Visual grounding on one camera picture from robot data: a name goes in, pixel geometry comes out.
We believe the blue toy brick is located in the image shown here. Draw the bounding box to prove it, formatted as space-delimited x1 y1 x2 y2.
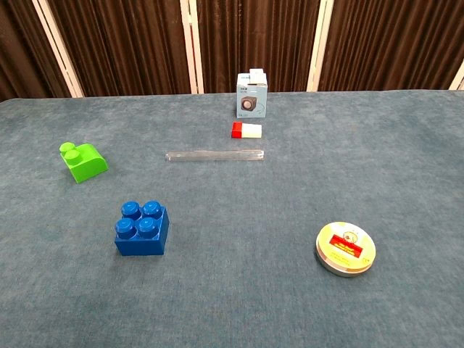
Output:
114 200 170 257

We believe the light blue speaker box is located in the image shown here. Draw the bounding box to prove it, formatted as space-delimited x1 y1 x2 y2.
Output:
236 67 269 119

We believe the green toy brick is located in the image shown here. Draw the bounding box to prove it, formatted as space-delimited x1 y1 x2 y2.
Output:
59 141 109 184

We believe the white frame post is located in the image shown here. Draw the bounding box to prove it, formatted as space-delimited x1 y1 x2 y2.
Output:
179 0 205 95
31 0 86 99
306 0 335 93
448 64 464 91

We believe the round yellow-lidded tin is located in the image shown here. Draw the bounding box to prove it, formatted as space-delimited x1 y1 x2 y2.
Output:
314 221 377 278

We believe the dark brown curtain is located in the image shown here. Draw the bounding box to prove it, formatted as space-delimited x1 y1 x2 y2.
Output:
0 0 464 103

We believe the red and white small box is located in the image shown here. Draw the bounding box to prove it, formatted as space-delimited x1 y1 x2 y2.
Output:
231 121 263 140

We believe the clear plastic tube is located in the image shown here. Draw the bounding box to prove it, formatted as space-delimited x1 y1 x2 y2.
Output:
165 149 265 162

